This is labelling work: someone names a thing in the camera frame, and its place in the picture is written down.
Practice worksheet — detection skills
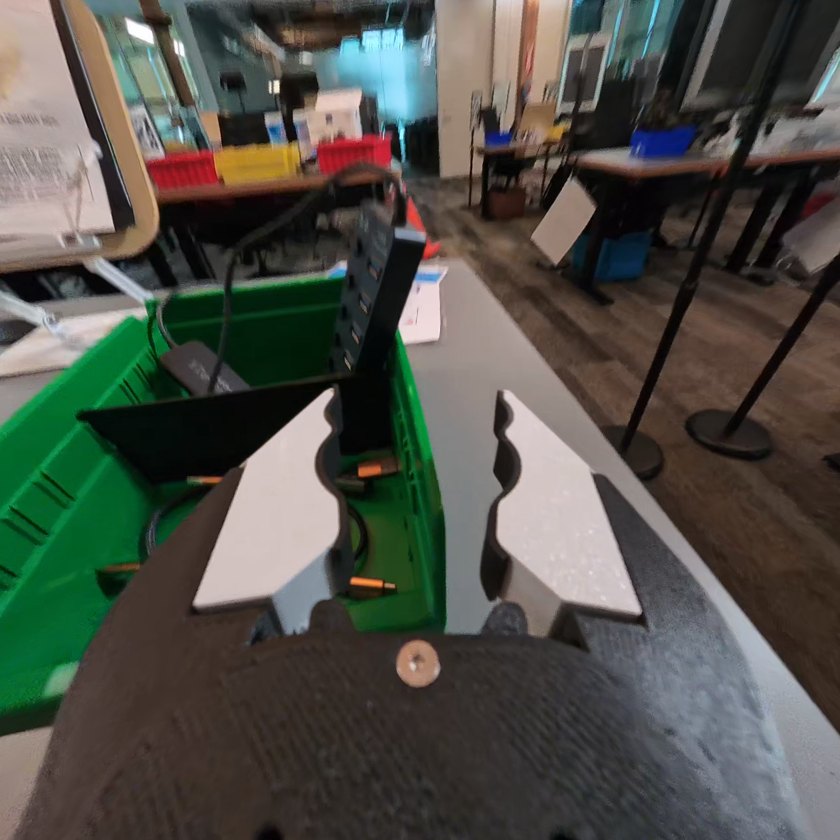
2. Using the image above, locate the instruction board with paper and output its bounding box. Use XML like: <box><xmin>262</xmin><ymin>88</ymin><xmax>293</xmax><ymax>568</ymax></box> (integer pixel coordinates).
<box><xmin>0</xmin><ymin>0</ymin><xmax>160</xmax><ymax>273</ymax></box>

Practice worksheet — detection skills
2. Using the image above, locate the black stanchion post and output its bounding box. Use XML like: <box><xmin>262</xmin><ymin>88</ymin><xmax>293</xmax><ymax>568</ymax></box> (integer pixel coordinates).
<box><xmin>600</xmin><ymin>0</ymin><xmax>805</xmax><ymax>480</ymax></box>
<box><xmin>686</xmin><ymin>256</ymin><xmax>840</xmax><ymax>460</ymax></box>

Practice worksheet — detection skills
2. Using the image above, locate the slim hub black cable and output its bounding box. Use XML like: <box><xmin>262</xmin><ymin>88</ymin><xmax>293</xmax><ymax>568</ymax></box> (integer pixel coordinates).
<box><xmin>147</xmin><ymin>292</ymin><xmax>178</xmax><ymax>358</ymax></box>

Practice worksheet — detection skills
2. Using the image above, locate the yellow bin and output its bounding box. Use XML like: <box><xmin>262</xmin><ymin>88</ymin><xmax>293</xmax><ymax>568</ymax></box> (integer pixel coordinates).
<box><xmin>217</xmin><ymin>143</ymin><xmax>301</xmax><ymax>183</ymax></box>

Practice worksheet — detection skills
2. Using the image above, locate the tall black USB hub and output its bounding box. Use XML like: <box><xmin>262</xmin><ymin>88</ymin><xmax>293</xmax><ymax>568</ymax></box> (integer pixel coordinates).
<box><xmin>328</xmin><ymin>205</ymin><xmax>427</xmax><ymax>455</ymax></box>

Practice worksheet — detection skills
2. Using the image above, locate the slim dark grey USB hub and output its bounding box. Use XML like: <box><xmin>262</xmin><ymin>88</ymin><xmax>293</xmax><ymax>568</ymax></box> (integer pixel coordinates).
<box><xmin>159</xmin><ymin>341</ymin><xmax>250</xmax><ymax>398</ymax></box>

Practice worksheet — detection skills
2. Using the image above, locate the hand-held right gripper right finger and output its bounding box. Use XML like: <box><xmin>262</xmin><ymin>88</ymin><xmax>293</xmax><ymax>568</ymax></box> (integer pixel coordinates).
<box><xmin>479</xmin><ymin>389</ymin><xmax>645</xmax><ymax>639</ymax></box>

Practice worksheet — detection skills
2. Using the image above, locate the orange traffic cone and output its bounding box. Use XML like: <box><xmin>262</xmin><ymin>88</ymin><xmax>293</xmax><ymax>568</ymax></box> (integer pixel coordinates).
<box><xmin>406</xmin><ymin>197</ymin><xmax>442</xmax><ymax>260</ymax></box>

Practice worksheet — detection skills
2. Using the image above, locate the wooden background table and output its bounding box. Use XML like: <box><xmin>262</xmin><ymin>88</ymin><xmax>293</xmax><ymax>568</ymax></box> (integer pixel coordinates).
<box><xmin>154</xmin><ymin>171</ymin><xmax>401</xmax><ymax>283</ymax></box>

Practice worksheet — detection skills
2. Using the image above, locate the printed instruction sheet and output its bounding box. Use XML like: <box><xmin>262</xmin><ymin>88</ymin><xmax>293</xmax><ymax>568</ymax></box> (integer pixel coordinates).
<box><xmin>325</xmin><ymin>259</ymin><xmax>450</xmax><ymax>345</ymax></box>

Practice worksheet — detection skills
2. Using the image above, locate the white leaning board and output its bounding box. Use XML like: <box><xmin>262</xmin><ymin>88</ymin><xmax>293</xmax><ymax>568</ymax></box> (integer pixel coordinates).
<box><xmin>530</xmin><ymin>176</ymin><xmax>597</xmax><ymax>266</ymax></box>

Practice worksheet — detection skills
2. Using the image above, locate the red bin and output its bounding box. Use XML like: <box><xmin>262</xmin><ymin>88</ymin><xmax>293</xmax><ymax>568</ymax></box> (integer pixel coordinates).
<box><xmin>147</xmin><ymin>151</ymin><xmax>217</xmax><ymax>188</ymax></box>
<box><xmin>317</xmin><ymin>134</ymin><xmax>392</xmax><ymax>175</ymax></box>

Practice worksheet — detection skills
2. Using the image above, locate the blue bin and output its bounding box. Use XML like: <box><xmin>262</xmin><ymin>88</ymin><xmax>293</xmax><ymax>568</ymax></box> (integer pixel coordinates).
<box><xmin>571</xmin><ymin>230</ymin><xmax>654</xmax><ymax>283</ymax></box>
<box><xmin>630</xmin><ymin>125</ymin><xmax>698</xmax><ymax>158</ymax></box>

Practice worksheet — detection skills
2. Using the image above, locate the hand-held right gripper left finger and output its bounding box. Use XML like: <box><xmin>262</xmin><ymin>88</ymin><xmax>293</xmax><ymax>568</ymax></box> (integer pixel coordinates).
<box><xmin>190</xmin><ymin>387</ymin><xmax>358</xmax><ymax>636</ymax></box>

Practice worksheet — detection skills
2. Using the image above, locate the green bin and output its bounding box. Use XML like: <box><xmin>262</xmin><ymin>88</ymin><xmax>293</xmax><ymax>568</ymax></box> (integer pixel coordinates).
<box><xmin>0</xmin><ymin>276</ymin><xmax>447</xmax><ymax>736</ymax></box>

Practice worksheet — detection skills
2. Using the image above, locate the black bin divider panel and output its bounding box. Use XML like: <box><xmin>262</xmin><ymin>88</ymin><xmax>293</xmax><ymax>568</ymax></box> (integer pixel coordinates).
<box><xmin>77</xmin><ymin>375</ymin><xmax>355</xmax><ymax>485</ymax></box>

